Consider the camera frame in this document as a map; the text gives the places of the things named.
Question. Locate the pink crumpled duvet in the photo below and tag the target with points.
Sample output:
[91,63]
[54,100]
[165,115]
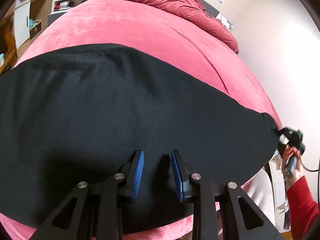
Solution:
[195,12]

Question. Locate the wooden white cabinet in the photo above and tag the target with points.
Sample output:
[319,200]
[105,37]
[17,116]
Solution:
[26,10]

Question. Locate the black pants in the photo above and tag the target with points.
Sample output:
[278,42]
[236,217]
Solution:
[79,113]

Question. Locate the red right sleeve forearm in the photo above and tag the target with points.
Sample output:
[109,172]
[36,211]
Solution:
[303,209]

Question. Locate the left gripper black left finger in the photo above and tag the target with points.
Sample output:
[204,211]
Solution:
[94,211]

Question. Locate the pink bed sheet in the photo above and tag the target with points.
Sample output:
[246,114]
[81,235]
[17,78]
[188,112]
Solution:
[166,37]

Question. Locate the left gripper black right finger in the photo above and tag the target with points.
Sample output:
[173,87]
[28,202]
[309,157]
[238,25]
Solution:
[220,207]

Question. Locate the person's right hand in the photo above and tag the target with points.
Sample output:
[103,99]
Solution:
[291,165]

